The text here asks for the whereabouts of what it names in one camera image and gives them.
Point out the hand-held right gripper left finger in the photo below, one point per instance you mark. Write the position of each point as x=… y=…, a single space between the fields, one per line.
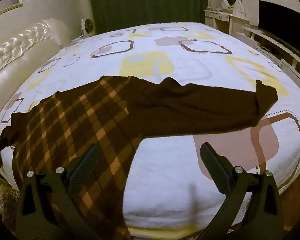
x=86 y=166

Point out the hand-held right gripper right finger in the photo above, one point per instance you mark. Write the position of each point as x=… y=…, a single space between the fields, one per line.
x=215 y=167

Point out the brown plaid sweater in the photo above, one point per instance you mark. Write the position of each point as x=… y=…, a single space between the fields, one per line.
x=90 y=120

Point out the white patterned bed sheet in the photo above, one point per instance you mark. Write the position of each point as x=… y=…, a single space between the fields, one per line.
x=165 y=167

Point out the person's patterned clothing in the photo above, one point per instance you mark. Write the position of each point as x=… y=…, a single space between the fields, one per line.
x=8 y=205

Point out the cream tufted headboard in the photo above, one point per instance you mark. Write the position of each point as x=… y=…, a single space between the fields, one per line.
x=20 y=55

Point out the white dressing table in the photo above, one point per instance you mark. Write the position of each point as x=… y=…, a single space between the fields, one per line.
x=220 y=17

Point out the black television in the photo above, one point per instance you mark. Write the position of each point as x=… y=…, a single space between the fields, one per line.
x=280 y=22

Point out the green curtain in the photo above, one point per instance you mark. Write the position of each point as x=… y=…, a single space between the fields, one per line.
x=147 y=2

